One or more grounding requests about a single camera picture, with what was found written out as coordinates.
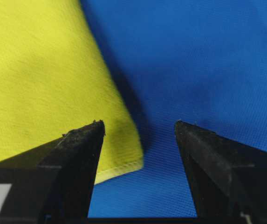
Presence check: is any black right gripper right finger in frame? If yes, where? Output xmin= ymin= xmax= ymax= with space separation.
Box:
xmin=174 ymin=120 xmax=267 ymax=224

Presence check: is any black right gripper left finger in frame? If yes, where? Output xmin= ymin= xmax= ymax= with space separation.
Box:
xmin=0 ymin=120 xmax=105 ymax=224

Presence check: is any yellow-green towel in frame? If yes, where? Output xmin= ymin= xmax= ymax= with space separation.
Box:
xmin=0 ymin=0 xmax=144 ymax=183

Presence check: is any blue table cloth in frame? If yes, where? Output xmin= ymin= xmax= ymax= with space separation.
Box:
xmin=82 ymin=0 xmax=267 ymax=218

